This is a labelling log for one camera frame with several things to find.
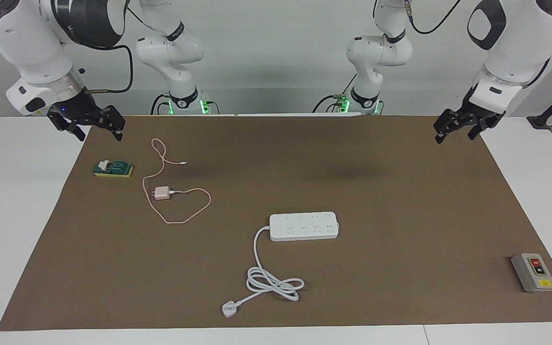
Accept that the white power strip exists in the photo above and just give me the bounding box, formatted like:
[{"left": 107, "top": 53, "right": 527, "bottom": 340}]
[{"left": 269, "top": 211, "right": 340, "bottom": 242}]

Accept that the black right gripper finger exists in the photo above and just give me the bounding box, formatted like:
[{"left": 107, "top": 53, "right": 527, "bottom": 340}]
[
  {"left": 103, "top": 105, "right": 126, "bottom": 142},
  {"left": 48, "top": 115, "right": 86, "bottom": 141}
]

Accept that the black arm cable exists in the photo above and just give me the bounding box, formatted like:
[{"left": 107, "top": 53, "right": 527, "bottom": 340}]
[
  {"left": 84, "top": 44, "right": 134, "bottom": 93},
  {"left": 404, "top": 0, "right": 551, "bottom": 89}
]

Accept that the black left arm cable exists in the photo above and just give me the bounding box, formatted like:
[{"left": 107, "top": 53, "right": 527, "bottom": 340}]
[{"left": 404, "top": 0, "right": 551, "bottom": 89}]

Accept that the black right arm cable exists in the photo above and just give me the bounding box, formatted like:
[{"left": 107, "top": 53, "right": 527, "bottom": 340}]
[{"left": 84, "top": 44, "right": 134, "bottom": 93}]

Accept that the brown table mat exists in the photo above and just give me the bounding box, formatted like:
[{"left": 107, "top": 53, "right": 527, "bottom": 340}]
[{"left": 0, "top": 114, "right": 552, "bottom": 332}]

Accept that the pink charging cable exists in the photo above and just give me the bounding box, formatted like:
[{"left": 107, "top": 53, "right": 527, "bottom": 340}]
[{"left": 142, "top": 138, "right": 212, "bottom": 225}]

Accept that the green knife switch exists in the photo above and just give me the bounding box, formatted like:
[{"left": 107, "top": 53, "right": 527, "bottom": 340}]
[{"left": 93, "top": 159, "right": 134, "bottom": 178}]

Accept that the white power strip cord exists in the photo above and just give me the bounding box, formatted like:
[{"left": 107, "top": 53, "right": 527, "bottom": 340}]
[{"left": 235, "top": 226, "right": 305, "bottom": 307}]

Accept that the black base cable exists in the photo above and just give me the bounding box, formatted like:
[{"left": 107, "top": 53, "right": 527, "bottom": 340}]
[
  {"left": 312, "top": 74, "right": 356, "bottom": 114},
  {"left": 150, "top": 93, "right": 169, "bottom": 115}
]

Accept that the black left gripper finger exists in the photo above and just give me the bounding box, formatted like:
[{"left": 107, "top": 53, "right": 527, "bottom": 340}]
[
  {"left": 433, "top": 109, "right": 468, "bottom": 144},
  {"left": 468, "top": 120, "right": 490, "bottom": 141}
]

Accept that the grey on-off switch box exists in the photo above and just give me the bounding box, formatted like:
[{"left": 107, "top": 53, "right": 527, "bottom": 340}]
[{"left": 511, "top": 253, "right": 552, "bottom": 293}]

